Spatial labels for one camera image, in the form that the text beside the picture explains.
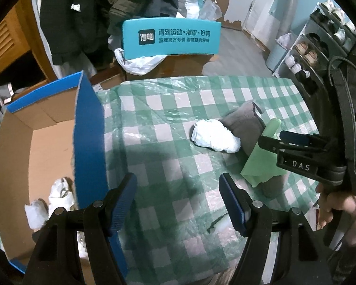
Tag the white door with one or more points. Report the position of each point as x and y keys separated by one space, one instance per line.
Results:
x=264 y=6

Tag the green checked tablecloth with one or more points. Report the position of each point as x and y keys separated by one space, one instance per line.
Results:
x=172 y=166

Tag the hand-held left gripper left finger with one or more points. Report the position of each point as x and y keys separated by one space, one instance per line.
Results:
x=123 y=204

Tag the olive green hanging jacket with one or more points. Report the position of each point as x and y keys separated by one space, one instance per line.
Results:
x=127 y=6

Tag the light blue trash bin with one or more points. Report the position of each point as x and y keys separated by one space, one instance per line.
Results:
x=277 y=58

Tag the wooden wardrobe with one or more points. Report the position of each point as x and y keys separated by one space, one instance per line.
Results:
x=6 y=44

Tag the light green cloth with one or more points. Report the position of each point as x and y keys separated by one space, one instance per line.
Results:
x=261 y=160

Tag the grey cloth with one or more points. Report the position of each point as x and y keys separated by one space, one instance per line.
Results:
x=246 y=127

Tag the shoe rack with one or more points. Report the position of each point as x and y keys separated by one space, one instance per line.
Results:
x=314 y=26

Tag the white hanging garment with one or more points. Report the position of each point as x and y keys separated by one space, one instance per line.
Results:
x=38 y=14

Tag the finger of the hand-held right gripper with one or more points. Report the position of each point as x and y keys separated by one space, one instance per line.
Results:
x=296 y=138
x=270 y=144

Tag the white paper tag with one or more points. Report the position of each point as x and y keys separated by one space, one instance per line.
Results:
x=75 y=7

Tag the person's right hand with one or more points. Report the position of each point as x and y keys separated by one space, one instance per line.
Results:
x=338 y=199

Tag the group of shoes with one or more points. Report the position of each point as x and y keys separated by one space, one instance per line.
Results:
x=307 y=53

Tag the white cloth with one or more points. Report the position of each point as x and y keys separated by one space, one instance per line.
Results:
x=60 y=194
x=35 y=215

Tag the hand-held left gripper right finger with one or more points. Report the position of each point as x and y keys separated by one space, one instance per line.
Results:
x=234 y=204

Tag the black hanging jacket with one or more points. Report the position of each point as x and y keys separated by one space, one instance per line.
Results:
x=65 y=29

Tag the white sock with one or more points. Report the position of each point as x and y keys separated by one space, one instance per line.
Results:
x=215 y=136

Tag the teal printed box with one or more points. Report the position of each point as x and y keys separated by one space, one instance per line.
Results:
x=172 y=49

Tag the blue cardboard box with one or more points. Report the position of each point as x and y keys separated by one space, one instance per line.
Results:
x=23 y=160

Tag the clear plastic bag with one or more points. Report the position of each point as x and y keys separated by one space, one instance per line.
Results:
x=210 y=10

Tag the white plastic bag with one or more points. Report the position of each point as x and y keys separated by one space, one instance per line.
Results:
x=139 y=65

